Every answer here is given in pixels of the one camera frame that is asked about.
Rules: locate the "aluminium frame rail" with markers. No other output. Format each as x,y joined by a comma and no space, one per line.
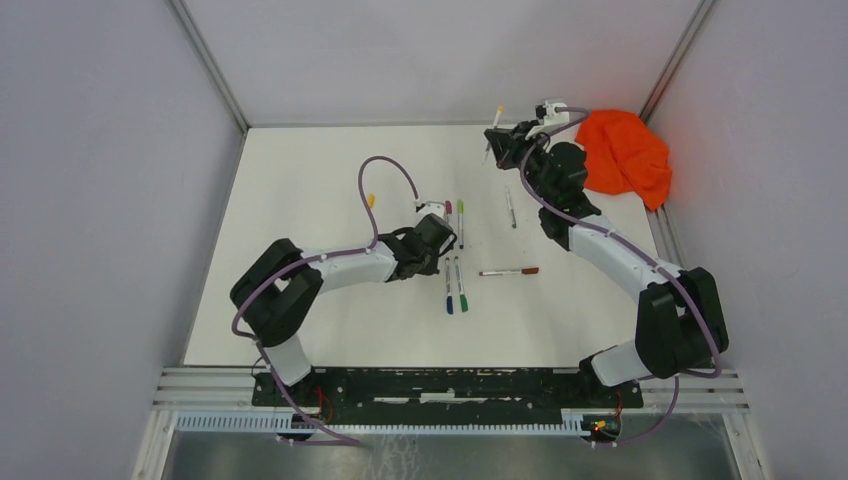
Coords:
231,389

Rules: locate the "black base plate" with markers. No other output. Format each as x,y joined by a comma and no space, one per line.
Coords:
452,396

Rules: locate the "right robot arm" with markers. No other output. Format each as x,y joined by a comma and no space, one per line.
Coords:
680,326

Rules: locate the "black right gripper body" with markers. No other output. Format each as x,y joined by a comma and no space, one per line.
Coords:
534,167

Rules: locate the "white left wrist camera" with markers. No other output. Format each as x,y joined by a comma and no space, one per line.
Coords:
431,207

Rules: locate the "lime green capped marker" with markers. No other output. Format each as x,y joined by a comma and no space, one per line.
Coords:
460,223

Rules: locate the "orange cloth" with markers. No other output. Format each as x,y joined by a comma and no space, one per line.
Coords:
623,155

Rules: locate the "white slotted cable duct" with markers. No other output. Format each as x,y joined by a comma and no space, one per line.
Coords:
279,422

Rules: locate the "blue capped marker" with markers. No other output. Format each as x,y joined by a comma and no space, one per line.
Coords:
448,282

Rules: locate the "brown capped marker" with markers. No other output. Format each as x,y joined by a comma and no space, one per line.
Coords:
509,272

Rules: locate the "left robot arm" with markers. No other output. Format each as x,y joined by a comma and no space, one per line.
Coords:
276,293

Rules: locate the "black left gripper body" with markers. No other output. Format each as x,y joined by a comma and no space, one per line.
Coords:
429,264

